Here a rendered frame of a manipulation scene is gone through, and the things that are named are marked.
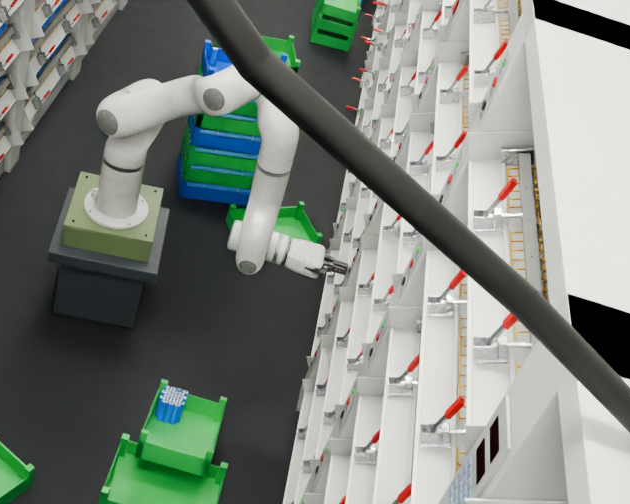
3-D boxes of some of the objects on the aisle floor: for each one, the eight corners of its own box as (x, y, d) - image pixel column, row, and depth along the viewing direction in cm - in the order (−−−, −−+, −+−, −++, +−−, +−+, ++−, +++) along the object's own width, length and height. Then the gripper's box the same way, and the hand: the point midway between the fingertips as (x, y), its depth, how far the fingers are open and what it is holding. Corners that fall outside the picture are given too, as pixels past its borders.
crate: (178, 197, 359) (182, 180, 354) (176, 164, 374) (180, 148, 369) (256, 207, 367) (261, 190, 363) (251, 175, 382) (256, 159, 377)
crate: (96, 509, 251) (100, 491, 247) (119, 450, 267) (123, 432, 262) (206, 540, 254) (213, 523, 249) (222, 480, 269) (228, 462, 264)
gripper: (282, 256, 256) (348, 276, 257) (291, 223, 267) (353, 243, 269) (275, 277, 260) (340, 296, 262) (284, 243, 272) (345, 262, 273)
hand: (340, 267), depth 265 cm, fingers closed
